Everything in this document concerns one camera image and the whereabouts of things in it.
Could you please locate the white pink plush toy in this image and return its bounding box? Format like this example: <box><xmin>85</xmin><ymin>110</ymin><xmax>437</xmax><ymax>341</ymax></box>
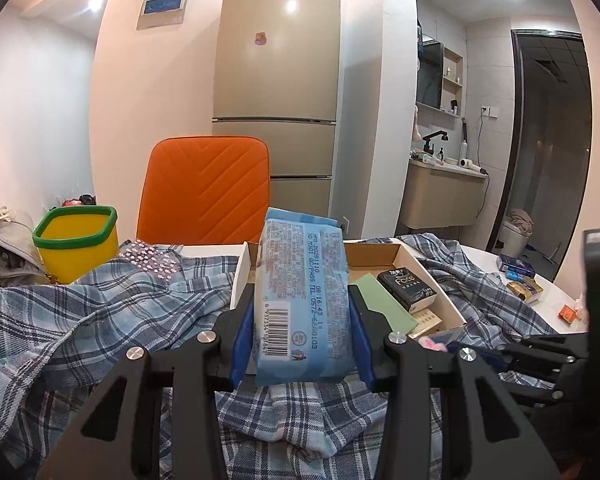
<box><xmin>417</xmin><ymin>336</ymin><xmax>456</xmax><ymax>353</ymax></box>

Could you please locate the dark blue box on table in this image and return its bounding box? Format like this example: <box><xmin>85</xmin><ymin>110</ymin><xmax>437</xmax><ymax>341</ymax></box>
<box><xmin>496</xmin><ymin>255</ymin><xmax>535</xmax><ymax>278</ymax></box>

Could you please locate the gold blue pack on table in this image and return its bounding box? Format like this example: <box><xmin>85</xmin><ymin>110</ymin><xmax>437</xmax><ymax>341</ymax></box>
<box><xmin>506</xmin><ymin>276</ymin><xmax>544</xmax><ymax>304</ymax></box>

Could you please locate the yellow bin green rim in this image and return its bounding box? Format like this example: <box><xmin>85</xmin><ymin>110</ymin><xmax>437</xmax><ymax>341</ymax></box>
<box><xmin>32</xmin><ymin>205</ymin><xmax>119</xmax><ymax>284</ymax></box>

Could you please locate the red gold cigarette pack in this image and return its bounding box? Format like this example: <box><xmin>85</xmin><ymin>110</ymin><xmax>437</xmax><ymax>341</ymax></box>
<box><xmin>408</xmin><ymin>308</ymin><xmax>442</xmax><ymax>339</ymax></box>

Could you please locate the bathroom mirror cabinet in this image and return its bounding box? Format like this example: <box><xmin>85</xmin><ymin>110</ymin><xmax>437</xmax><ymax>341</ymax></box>
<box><xmin>416</xmin><ymin>35</ymin><xmax>464</xmax><ymax>117</ymax></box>

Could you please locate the small orange box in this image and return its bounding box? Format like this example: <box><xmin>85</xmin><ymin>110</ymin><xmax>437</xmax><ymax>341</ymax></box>
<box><xmin>558</xmin><ymin>306</ymin><xmax>579</xmax><ymax>325</ymax></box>

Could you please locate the black faucet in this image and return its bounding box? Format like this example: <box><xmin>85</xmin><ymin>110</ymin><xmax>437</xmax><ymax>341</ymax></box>
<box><xmin>421</xmin><ymin>129</ymin><xmax>451</xmax><ymax>157</ymax></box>

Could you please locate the light blue wipes pack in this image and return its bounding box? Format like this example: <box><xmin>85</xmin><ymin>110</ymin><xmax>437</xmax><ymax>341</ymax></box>
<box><xmin>253</xmin><ymin>207</ymin><xmax>354</xmax><ymax>386</ymax></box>

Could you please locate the blue plaid shirt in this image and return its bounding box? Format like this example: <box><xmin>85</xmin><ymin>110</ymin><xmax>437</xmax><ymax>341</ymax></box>
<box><xmin>0</xmin><ymin>231</ymin><xmax>556</xmax><ymax>480</ymax></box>

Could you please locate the bathroom vanity cabinet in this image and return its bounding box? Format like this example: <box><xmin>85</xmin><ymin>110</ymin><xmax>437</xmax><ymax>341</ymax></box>
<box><xmin>399</xmin><ymin>160</ymin><xmax>488</xmax><ymax>230</ymax></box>

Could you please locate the orange quilted chair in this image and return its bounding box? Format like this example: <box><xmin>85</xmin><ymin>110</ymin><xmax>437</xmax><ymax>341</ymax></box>
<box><xmin>136</xmin><ymin>136</ymin><xmax>271</xmax><ymax>245</ymax></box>

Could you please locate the black Face tissue pack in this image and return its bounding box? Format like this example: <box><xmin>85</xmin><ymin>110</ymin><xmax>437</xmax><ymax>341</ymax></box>
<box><xmin>377</xmin><ymin>268</ymin><xmax>437</xmax><ymax>314</ymax></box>

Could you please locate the pill blister sheet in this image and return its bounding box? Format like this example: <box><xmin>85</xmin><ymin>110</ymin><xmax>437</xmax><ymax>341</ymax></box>
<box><xmin>119</xmin><ymin>240</ymin><xmax>182</xmax><ymax>281</ymax></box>

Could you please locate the white trash bin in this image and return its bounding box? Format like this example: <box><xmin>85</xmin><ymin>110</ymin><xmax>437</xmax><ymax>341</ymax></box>
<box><xmin>498</xmin><ymin>208</ymin><xmax>533</xmax><ymax>258</ymax></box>

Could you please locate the green paper card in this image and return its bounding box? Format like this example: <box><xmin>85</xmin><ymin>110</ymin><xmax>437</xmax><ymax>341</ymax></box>
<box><xmin>354</xmin><ymin>273</ymin><xmax>418</xmax><ymax>335</ymax></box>

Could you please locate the beige three-door refrigerator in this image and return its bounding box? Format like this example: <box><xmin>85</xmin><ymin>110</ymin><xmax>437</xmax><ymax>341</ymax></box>
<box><xmin>212</xmin><ymin>0</ymin><xmax>340</xmax><ymax>216</ymax></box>

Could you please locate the white hair dryer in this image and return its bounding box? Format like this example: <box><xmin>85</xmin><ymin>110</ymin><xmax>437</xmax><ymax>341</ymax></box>
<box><xmin>460</xmin><ymin>158</ymin><xmax>488</xmax><ymax>176</ymax></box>

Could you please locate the open cardboard box tray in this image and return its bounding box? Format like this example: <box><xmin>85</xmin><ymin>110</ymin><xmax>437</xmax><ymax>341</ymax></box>
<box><xmin>227</xmin><ymin>237</ymin><xmax>467</xmax><ymax>340</ymax></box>

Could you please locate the beige cloth bag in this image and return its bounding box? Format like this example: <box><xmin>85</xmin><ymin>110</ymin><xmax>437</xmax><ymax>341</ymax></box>
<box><xmin>0</xmin><ymin>206</ymin><xmax>48</xmax><ymax>286</ymax></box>

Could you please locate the red plastic bag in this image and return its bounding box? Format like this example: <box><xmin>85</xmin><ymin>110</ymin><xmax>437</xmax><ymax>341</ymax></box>
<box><xmin>62</xmin><ymin>194</ymin><xmax>96</xmax><ymax>207</ymax></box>

